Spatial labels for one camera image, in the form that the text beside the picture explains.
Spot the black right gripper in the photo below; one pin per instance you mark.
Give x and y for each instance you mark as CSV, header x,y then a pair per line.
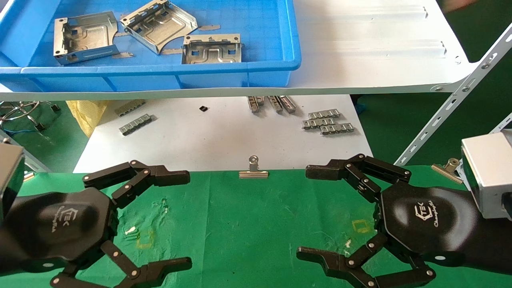
x,y
428,220

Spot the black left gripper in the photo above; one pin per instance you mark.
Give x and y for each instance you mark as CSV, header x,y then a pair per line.
x,y
60,224

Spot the silver sheet metal bracket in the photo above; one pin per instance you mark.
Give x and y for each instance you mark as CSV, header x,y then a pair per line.
x,y
160,24
212,52
86,38

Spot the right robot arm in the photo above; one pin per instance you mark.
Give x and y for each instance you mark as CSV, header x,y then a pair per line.
x,y
496,244

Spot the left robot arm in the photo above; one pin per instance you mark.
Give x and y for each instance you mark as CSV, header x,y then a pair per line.
x,y
2,252

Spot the blurred person hand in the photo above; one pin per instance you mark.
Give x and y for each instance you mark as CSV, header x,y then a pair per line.
x,y
458,4

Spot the small silver toothed clip strip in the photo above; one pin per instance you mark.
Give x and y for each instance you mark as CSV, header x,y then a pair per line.
x,y
318,123
288,104
130,108
336,128
324,114
136,124
275,104
254,104

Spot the green table cloth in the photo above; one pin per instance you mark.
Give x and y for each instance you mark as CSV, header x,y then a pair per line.
x,y
248,232

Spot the white paper sheet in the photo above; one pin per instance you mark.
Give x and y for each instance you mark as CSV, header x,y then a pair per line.
x,y
216,136

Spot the white slotted shelf brace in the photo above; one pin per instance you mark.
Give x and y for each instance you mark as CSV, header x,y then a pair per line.
x,y
452,106
38,163
502,124

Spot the yellow cloth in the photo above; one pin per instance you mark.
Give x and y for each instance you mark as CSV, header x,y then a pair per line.
x,y
86,114

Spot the small black clip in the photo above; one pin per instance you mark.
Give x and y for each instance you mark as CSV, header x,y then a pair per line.
x,y
55,107
40,127

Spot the white metal shelf board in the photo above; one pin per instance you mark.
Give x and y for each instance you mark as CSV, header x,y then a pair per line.
x,y
360,60

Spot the blue plastic bin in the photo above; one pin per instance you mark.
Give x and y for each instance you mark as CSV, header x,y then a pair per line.
x,y
264,36

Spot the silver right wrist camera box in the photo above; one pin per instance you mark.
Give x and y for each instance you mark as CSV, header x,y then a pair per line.
x,y
488,172

